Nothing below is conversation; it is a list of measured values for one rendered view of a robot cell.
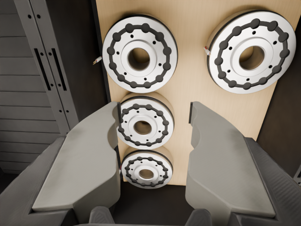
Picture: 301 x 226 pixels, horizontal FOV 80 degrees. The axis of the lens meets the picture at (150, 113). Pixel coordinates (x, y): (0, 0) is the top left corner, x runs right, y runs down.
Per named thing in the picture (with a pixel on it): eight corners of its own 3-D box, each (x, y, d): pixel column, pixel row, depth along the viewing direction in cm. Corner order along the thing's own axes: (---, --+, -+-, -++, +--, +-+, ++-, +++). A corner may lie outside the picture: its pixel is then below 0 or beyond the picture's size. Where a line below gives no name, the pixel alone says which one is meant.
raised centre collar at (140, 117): (127, 112, 29) (126, 114, 28) (158, 114, 28) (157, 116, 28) (129, 136, 31) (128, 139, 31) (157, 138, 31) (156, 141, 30)
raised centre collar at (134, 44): (119, 39, 23) (118, 40, 23) (157, 38, 23) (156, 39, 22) (122, 76, 26) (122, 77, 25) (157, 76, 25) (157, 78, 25)
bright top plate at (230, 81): (222, 5, 21) (223, 5, 20) (311, 17, 20) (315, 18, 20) (199, 86, 26) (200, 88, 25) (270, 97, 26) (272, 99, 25)
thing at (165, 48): (97, 16, 23) (96, 16, 22) (179, 15, 22) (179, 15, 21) (109, 90, 28) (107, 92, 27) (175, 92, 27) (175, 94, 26)
